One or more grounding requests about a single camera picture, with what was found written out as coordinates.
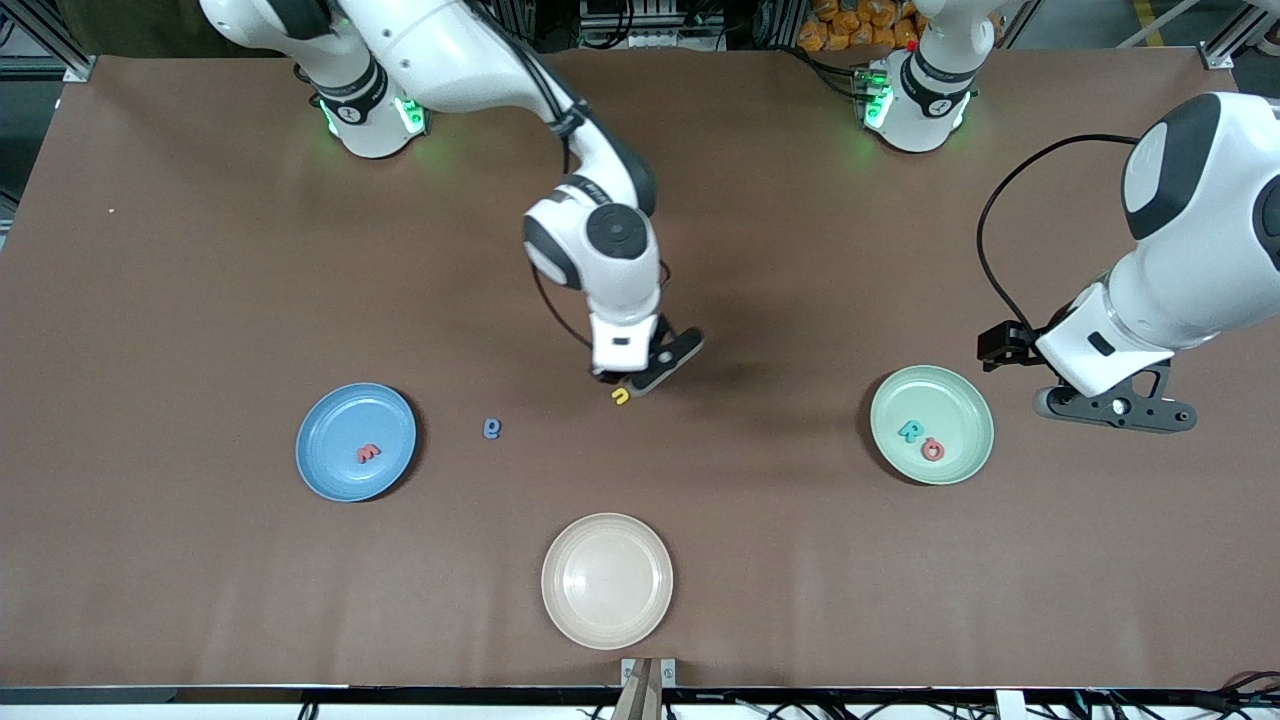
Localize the pale green round plate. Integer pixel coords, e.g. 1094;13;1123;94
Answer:
869;365;996;487

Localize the beige round plate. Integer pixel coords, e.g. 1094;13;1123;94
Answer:
541;513;675;651

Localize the blue round plate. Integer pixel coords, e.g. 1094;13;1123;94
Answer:
295;382;418;503

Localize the brown wooden slat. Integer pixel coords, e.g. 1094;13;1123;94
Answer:
612;660;663;720

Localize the orange objects pile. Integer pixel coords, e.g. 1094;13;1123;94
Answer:
797;0;921;53

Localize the metal equipment rack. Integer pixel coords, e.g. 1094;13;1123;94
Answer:
578;0;731;53

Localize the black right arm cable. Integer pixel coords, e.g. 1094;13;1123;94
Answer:
528;260;599;353

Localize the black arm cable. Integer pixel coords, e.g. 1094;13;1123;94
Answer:
977;133;1143;326
528;260;599;353

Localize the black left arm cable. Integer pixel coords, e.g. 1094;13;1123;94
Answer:
977;133;1143;326

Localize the metal table edge bracket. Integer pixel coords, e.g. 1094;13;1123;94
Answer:
620;657;678;691

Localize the aluminium frame post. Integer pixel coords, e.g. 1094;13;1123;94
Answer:
0;0;101;83
1200;0;1280;71

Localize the black floor cable bundle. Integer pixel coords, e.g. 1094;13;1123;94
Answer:
1080;668;1280;720

